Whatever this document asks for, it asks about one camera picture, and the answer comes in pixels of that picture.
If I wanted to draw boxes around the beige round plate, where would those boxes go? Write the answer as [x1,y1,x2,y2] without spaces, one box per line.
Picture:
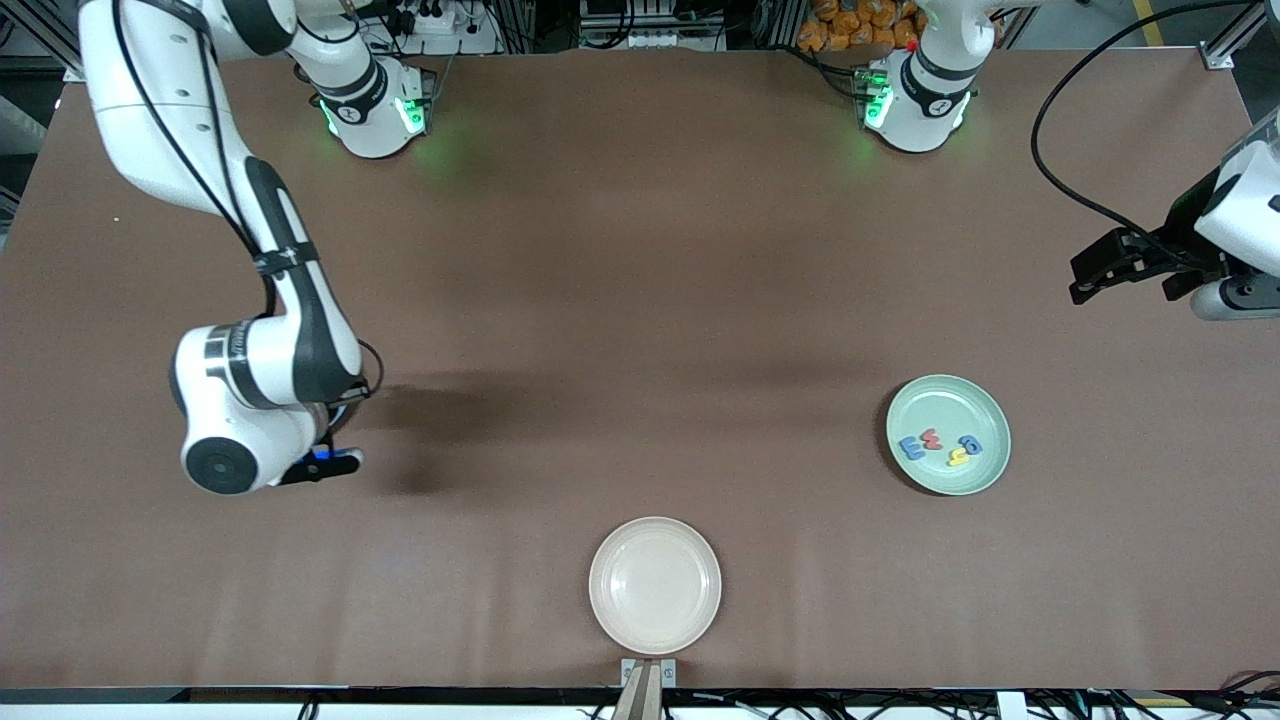
[588,516,723,657]

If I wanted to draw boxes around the white power strip with plugs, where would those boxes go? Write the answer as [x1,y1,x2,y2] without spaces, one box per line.
[398,0,459,37]

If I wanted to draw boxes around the aluminium frame profile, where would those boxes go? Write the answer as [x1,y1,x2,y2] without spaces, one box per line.
[0,0,86,83]
[1200,0,1280,71]

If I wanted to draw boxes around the brown table cover sheet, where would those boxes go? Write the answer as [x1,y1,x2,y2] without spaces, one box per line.
[0,48,1280,693]

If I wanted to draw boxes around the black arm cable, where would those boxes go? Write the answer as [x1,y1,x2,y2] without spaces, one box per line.
[1030,0,1256,263]
[112,0,386,401]

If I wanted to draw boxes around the white device behind table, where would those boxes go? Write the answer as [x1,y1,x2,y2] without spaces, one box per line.
[578,0,729,53]

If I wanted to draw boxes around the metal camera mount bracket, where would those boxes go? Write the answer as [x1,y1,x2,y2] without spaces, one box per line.
[612,658,678,720]

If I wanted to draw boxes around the bag of orange fruits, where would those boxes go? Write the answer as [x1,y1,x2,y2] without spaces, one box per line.
[797,0,926,53]

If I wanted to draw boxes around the green round plate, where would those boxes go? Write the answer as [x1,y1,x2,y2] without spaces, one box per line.
[886,374,1012,497]

